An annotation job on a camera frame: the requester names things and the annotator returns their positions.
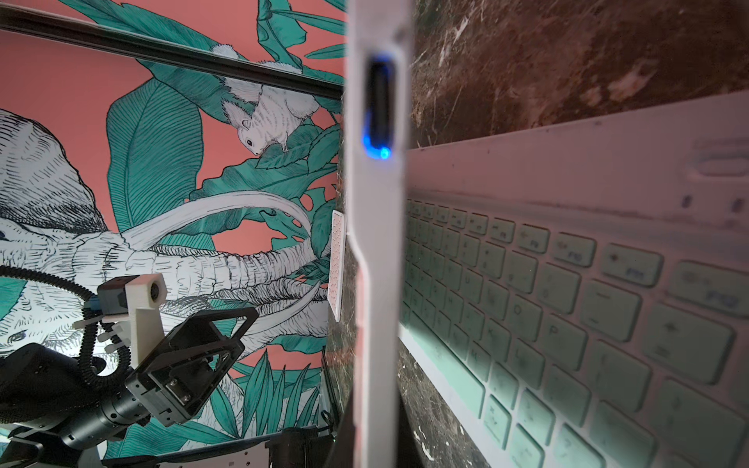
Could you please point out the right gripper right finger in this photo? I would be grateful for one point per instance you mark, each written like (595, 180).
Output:
(407, 447)

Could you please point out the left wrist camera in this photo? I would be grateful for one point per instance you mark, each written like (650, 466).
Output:
(123, 315)

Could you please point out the pink keyboard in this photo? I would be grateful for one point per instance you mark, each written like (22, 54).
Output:
(337, 244)
(377, 107)

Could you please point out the green keyboard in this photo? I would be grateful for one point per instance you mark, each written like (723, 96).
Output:
(578, 294)

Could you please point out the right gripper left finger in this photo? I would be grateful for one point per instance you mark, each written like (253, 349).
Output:
(341, 454)

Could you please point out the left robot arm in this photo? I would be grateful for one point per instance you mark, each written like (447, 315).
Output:
(58, 420)

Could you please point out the black frame post left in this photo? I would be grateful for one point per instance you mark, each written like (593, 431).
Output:
(43, 25)

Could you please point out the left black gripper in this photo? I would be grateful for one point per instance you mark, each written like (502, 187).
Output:
(174, 386)

